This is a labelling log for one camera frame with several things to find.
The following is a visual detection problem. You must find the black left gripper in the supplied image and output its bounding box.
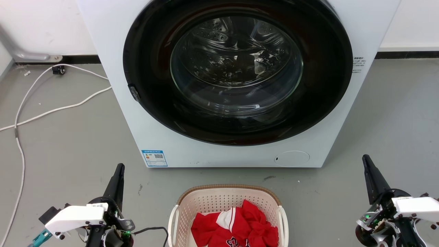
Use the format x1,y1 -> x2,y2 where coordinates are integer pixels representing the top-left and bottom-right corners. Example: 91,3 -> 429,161
89,163 -> 135,247

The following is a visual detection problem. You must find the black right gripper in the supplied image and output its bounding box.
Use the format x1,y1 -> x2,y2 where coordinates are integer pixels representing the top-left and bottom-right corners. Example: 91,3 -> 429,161
355,154 -> 412,247

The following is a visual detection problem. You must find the cream laundry basket brown rim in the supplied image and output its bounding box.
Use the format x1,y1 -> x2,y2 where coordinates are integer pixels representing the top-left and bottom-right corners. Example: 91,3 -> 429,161
167,184 -> 289,247

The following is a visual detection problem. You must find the blue energy label sticker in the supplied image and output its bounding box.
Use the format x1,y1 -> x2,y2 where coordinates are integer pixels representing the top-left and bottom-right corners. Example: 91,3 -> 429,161
141,149 -> 168,167

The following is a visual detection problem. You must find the round white filter cover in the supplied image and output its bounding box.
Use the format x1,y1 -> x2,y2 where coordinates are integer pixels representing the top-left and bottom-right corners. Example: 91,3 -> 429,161
274,151 -> 310,167

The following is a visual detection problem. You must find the teal connector piece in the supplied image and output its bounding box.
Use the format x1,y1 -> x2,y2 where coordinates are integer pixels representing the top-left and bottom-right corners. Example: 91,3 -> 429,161
28,229 -> 53,247

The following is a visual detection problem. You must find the red and white garment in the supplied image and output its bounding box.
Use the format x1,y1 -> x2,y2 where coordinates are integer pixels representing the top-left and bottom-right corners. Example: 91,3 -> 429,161
191,200 -> 279,247

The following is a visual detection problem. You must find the white front-load washing machine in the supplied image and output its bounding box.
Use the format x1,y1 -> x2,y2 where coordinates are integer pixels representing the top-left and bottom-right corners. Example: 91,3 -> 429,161
76,0 -> 402,168

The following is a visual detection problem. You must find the black round glass washer door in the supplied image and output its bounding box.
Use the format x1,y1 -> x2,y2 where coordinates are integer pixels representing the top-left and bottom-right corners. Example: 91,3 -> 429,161
122,0 -> 354,146

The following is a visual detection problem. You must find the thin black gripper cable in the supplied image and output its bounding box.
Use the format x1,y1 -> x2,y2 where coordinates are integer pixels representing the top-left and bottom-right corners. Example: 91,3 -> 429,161
132,226 -> 169,247

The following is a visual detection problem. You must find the short white cable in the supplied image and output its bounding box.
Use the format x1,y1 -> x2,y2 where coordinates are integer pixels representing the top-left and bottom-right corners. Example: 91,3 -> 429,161
0,86 -> 113,132

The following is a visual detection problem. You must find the long looping white cable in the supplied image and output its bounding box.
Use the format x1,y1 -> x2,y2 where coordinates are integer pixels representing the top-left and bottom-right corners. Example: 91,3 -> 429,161
0,63 -> 109,245

